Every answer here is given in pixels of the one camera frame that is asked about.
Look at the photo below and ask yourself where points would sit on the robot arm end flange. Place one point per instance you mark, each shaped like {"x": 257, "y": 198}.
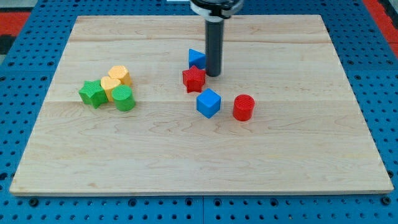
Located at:
{"x": 216, "y": 10}

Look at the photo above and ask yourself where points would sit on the green cylinder block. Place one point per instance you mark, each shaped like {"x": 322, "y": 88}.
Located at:
{"x": 123, "y": 98}

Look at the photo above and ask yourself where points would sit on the blue cube block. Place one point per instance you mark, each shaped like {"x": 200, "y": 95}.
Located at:
{"x": 208, "y": 103}

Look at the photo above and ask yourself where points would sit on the blue triangle block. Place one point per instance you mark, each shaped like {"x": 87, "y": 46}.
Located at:
{"x": 196, "y": 58}

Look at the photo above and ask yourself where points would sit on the red cylinder block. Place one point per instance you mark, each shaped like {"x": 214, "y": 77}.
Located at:
{"x": 243, "y": 107}

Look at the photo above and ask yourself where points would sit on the wooden board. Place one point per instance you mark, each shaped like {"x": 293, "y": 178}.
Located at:
{"x": 306, "y": 136}

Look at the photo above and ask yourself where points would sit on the green star block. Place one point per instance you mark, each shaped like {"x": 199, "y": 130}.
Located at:
{"x": 92, "y": 93}

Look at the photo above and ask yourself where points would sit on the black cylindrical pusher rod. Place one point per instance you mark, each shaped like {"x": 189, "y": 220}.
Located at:
{"x": 214, "y": 47}

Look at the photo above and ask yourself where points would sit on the yellow heart block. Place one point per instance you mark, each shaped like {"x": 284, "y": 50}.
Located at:
{"x": 109, "y": 84}

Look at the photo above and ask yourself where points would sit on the red star block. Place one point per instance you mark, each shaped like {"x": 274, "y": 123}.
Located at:
{"x": 194, "y": 79}

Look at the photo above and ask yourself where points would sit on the yellow hexagon block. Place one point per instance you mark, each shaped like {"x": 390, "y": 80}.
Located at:
{"x": 121, "y": 73}

